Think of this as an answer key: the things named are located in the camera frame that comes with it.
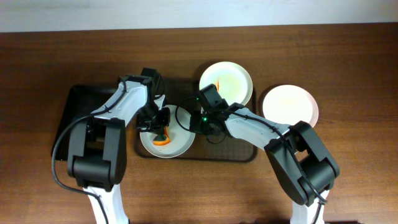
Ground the orange green sponge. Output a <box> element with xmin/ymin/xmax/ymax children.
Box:
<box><xmin>152</xmin><ymin>126</ymin><xmax>171</xmax><ymax>146</ymax></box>

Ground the light green plate with stain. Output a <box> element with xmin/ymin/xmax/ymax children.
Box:
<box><xmin>139</xmin><ymin>105</ymin><xmax>195</xmax><ymax>159</ymax></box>

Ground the white plate with stain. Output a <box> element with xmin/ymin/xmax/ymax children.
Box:
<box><xmin>262</xmin><ymin>85</ymin><xmax>319</xmax><ymax>127</ymax></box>

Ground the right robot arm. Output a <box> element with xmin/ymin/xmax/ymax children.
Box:
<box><xmin>189</xmin><ymin>103</ymin><xmax>340</xmax><ymax>223</ymax></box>

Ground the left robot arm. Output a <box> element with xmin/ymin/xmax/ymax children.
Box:
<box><xmin>67</xmin><ymin>73</ymin><xmax>170</xmax><ymax>223</ymax></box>

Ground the brown tray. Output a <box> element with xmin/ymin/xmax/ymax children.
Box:
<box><xmin>134</xmin><ymin>78</ymin><xmax>257</xmax><ymax>163</ymax></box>

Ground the black tray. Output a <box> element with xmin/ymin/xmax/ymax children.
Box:
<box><xmin>50</xmin><ymin>85</ymin><xmax>117</xmax><ymax>161</ymax></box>

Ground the cream plate at back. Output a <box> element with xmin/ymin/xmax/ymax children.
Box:
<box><xmin>199</xmin><ymin>62</ymin><xmax>253</xmax><ymax>105</ymax></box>

